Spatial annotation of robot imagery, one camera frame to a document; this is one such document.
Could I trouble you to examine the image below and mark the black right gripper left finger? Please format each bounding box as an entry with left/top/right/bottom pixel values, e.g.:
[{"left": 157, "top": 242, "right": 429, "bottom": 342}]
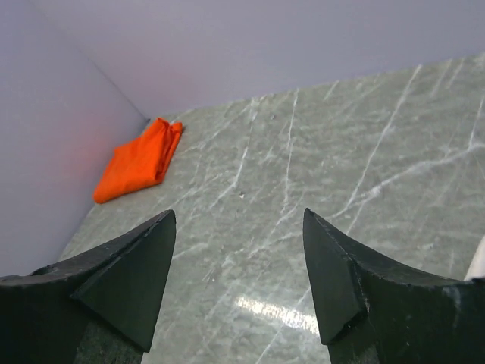
[{"left": 1, "top": 210, "right": 177, "bottom": 363}]

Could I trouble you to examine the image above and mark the white t-shirt in pile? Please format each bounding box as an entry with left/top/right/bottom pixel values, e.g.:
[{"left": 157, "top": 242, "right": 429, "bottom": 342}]
[{"left": 465, "top": 237, "right": 485, "bottom": 281}]

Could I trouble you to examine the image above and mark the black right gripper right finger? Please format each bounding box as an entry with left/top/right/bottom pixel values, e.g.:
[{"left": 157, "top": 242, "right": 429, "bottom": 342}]
[{"left": 302, "top": 209, "right": 484, "bottom": 363}]

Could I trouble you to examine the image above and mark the folded orange t-shirt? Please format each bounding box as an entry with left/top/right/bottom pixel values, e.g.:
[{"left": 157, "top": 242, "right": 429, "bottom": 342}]
[{"left": 93, "top": 118, "right": 184, "bottom": 204}]

